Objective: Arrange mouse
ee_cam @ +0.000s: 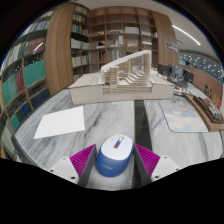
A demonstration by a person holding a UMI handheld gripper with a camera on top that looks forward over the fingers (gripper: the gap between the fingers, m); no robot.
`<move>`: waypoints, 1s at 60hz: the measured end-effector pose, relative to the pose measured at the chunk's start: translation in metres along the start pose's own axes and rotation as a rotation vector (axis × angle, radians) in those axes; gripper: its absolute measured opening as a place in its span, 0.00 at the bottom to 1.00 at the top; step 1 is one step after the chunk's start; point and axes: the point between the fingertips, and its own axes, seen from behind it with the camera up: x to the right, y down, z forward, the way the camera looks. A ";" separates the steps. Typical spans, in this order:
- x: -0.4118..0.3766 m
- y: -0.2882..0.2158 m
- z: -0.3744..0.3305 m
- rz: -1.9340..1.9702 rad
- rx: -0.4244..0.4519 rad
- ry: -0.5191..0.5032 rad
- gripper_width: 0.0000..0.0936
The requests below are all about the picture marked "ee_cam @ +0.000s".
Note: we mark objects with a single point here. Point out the dark brown building model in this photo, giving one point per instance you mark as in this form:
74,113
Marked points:
210,110

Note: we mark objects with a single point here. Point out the dark shelf with books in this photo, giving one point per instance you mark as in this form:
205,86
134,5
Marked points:
80,43

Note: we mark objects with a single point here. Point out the group of small ceiling lights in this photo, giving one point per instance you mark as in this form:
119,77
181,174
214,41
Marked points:
200,61

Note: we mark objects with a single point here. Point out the pale printed mouse pad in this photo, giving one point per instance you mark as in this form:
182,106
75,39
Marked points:
181,116

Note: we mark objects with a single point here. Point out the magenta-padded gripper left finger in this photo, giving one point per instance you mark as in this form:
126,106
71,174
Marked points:
83,161

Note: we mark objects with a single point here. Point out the bookshelf with teal books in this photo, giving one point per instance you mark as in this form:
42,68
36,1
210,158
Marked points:
23,83

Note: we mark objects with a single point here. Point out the blue and white computer mouse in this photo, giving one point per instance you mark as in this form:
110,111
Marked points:
115,155

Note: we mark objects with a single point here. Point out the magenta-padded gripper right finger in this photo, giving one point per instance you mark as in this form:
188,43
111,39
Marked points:
146,161

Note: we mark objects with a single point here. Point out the long ceiling light strip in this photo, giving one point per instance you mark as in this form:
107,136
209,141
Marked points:
186,34

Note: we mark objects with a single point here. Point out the white stepped architectural model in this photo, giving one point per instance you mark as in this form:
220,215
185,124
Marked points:
123,88

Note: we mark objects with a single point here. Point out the white paper sheet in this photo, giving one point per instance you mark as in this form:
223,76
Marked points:
60,122

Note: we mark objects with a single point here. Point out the wall sign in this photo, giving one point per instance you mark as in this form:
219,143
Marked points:
172,46

